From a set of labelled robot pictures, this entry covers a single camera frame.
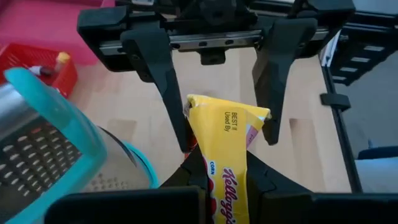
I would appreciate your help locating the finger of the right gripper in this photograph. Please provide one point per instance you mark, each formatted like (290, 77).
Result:
(155, 56)
(280, 62)

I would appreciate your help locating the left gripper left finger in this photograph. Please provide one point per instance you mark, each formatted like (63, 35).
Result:
(124, 208)

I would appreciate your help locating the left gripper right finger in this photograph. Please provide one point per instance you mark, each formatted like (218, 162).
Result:
(311, 208)

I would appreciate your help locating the yellow mustard bottle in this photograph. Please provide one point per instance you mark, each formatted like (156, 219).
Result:
(62, 59)

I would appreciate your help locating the yellow corn pops cereal box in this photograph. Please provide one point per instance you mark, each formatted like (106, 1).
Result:
(224, 149)

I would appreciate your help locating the small white-capped dropper bottle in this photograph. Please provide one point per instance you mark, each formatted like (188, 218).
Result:
(40, 71)

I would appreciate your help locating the steel box grater teal trim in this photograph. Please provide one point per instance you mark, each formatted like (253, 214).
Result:
(46, 155)

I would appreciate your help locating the pink plastic bin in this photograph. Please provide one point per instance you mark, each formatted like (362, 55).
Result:
(46, 28)

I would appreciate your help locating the red plastic basket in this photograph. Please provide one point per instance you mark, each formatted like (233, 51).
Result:
(18, 59)

